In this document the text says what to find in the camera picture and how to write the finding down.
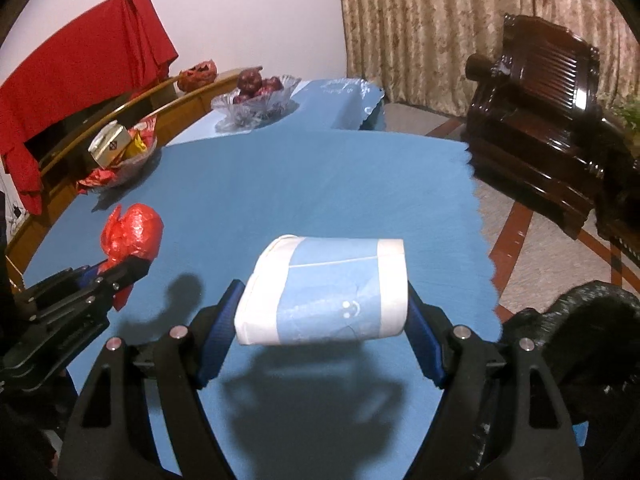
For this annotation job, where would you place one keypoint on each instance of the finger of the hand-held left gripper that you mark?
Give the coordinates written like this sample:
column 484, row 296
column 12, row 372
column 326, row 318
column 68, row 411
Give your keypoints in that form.
column 75, row 277
column 120, row 272

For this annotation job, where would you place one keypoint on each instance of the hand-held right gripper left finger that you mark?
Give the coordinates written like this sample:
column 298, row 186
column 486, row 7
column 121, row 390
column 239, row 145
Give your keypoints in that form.
column 222, row 330

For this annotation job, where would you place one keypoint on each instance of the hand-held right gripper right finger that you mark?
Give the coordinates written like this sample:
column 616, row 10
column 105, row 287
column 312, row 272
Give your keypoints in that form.
column 425, row 340

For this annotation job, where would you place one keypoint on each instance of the red plastic bag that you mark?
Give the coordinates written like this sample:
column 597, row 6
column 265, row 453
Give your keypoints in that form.
column 135, row 230

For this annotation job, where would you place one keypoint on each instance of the blue and white tissue packet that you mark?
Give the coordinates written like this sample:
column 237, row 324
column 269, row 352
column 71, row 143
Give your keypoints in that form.
column 325, row 290

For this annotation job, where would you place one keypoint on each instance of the trash bin with black liner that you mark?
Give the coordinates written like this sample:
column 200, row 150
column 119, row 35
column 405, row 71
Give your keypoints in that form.
column 590, row 340

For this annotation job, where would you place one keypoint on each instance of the red candy wrappers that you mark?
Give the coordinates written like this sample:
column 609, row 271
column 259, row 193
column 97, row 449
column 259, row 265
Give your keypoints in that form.
column 97, row 178

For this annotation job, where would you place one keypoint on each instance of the glass snack dish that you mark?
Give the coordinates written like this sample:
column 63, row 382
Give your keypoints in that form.
column 136, row 163

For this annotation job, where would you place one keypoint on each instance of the yellow snack packet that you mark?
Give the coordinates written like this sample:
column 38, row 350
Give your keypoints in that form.
column 137, row 148

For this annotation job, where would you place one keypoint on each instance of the white and gold box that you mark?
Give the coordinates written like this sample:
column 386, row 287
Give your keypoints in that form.
column 110, row 145

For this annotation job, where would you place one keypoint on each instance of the red snack packet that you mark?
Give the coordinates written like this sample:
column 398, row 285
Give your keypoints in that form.
column 145, row 132

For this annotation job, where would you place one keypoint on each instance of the glass fruit bowl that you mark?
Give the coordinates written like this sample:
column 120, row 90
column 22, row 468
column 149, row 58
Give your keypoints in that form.
column 255, row 108

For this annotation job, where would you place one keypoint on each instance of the red apple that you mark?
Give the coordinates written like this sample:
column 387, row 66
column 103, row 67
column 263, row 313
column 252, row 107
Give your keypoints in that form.
column 272, row 83
column 248, row 80
column 242, row 98

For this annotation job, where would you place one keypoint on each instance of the red cloth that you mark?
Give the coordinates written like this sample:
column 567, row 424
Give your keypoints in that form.
column 75, row 60

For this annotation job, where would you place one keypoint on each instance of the dark wooden armchair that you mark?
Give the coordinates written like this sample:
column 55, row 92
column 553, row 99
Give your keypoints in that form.
column 540, row 135

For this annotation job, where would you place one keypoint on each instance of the dark wooden side table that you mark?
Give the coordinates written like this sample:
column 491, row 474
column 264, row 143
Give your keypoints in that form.
column 620, row 185

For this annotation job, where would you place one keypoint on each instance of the light blue tablecloth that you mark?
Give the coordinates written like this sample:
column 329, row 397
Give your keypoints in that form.
column 330, row 105

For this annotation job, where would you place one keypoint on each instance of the beige patterned curtain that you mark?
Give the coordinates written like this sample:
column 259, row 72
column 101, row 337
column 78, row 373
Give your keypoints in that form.
column 425, row 35

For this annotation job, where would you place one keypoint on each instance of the potted green plant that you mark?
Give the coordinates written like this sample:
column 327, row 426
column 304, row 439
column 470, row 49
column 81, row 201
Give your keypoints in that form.
column 630, row 112

